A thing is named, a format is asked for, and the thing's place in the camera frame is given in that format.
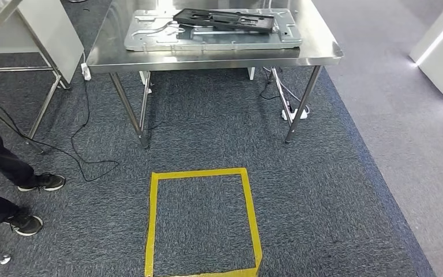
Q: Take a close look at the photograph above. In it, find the black controller cable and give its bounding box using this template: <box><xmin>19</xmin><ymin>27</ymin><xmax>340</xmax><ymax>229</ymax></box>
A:
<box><xmin>0</xmin><ymin>76</ymin><xmax>120</xmax><ymax>183</ymax></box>

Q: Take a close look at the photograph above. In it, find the steel workbench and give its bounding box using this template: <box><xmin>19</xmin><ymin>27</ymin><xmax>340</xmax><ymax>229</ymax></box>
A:
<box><xmin>87</xmin><ymin>0</ymin><xmax>344</xmax><ymax>150</ymax></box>

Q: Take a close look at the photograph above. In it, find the black power cable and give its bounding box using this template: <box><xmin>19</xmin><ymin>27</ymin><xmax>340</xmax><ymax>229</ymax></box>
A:
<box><xmin>258</xmin><ymin>66</ymin><xmax>295</xmax><ymax>113</ymax></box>

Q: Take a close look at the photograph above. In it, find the black plastic plate bracket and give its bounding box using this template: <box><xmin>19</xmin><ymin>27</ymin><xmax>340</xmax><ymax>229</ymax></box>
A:
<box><xmin>172</xmin><ymin>8</ymin><xmax>276</xmax><ymax>34</ymax></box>

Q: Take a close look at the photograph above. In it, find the steel side table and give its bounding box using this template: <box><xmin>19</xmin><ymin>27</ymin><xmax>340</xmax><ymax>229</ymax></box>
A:
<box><xmin>0</xmin><ymin>0</ymin><xmax>72</xmax><ymax>155</ymax></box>

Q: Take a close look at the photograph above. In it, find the stamped silver metal plate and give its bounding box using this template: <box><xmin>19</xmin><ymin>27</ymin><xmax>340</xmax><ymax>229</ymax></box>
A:
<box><xmin>123</xmin><ymin>8</ymin><xmax>303</xmax><ymax>53</ymax></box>

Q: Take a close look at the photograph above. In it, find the white desk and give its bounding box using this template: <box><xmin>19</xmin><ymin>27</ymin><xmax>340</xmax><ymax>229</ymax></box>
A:
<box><xmin>0</xmin><ymin>0</ymin><xmax>85</xmax><ymax>85</ymax></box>

